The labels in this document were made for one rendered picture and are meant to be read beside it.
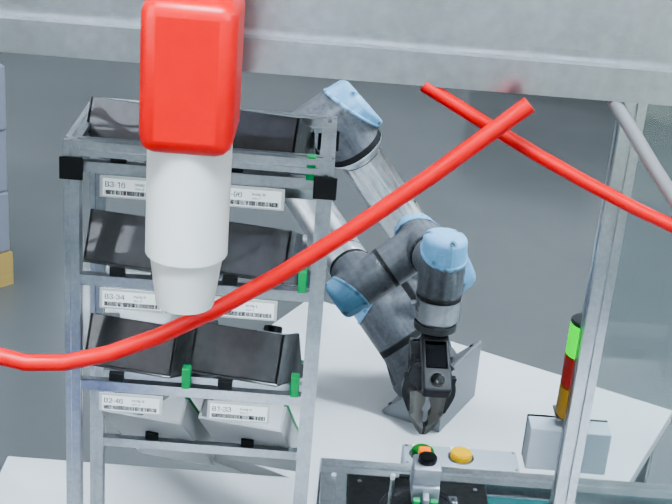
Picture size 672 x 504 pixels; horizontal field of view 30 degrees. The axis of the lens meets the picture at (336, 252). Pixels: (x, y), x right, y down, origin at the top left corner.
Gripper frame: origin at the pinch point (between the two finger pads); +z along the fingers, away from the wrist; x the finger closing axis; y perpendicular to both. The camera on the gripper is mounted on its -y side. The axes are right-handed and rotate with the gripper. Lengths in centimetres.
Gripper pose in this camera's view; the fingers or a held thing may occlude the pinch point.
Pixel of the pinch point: (423, 429)
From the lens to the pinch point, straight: 217.1
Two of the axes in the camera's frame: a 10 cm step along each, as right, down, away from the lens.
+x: -10.0, -0.8, -0.1
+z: -0.8, 9.1, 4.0
